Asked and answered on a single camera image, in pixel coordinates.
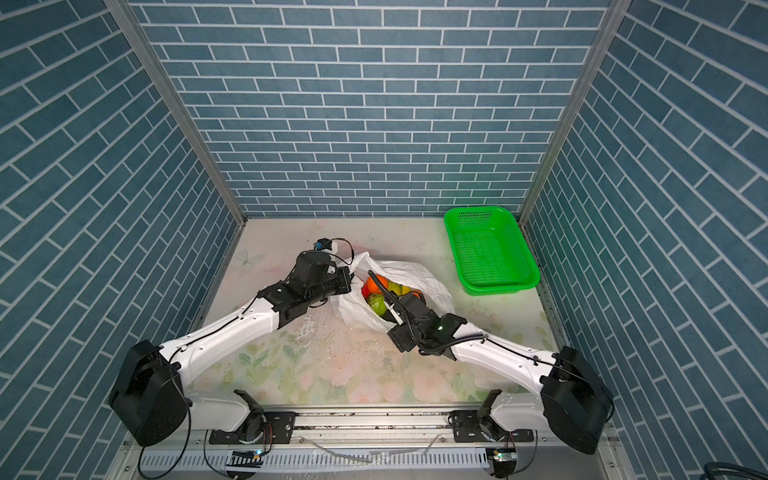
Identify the orange fruit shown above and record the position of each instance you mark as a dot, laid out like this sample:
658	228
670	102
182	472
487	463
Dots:
377	284

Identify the white slotted cable duct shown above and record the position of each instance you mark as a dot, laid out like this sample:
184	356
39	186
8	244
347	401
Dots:
309	460

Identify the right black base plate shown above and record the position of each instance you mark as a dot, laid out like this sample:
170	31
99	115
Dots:
470	426

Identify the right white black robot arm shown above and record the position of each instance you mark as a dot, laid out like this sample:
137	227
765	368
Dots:
570	398

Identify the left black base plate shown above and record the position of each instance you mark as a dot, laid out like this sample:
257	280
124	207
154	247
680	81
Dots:
268	428

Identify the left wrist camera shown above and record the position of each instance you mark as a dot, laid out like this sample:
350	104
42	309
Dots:
323	244

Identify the green fruit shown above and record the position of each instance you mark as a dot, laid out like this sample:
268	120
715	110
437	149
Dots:
378	304

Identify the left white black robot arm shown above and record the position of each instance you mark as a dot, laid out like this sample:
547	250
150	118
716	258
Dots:
149	395

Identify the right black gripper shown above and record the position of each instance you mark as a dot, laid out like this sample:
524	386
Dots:
397	337

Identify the aluminium front rail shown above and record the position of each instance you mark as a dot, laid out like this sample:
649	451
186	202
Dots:
403	427

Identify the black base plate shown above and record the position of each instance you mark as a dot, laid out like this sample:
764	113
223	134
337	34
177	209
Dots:
470	426
268	428

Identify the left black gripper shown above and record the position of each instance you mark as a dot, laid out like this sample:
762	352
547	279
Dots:
345	283

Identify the green plastic basket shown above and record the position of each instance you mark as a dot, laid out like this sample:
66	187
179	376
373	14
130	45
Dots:
490	252

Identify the white plastic bag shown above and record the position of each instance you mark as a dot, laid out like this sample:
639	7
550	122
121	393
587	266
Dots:
354	310

